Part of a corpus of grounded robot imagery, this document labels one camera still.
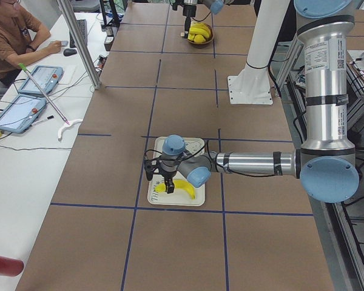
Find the aluminium frame post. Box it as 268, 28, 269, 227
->
57, 0, 101, 90

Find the cream bear-print tray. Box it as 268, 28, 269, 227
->
147, 136, 205, 207

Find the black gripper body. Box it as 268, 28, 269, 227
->
183, 0, 197, 18
159, 159, 179, 186

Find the red cylinder bottle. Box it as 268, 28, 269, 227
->
0, 256, 24, 277

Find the white mount base plate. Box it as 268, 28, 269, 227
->
227, 74, 273, 105

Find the black marker pen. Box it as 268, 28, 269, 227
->
31, 115, 54, 126

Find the near teach pendant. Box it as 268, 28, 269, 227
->
0, 94, 47, 133

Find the brown wicker basket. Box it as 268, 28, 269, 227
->
187, 24, 214, 45

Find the far teach pendant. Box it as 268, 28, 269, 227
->
18, 65, 64, 96

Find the black keyboard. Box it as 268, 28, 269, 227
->
69, 19, 88, 49

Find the person in brown shirt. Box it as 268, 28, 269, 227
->
0, 1, 62, 87

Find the yellow pear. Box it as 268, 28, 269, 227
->
192, 34, 206, 44

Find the black computer mouse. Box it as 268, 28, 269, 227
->
63, 48, 77, 56

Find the yellow banana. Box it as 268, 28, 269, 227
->
155, 179, 196, 199
189, 23, 212, 39

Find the white curved plastic piece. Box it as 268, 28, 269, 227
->
57, 119, 83, 142

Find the pink reach stick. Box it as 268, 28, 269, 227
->
18, 63, 70, 125

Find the teach pendant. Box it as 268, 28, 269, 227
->
0, 94, 47, 133
18, 65, 64, 96

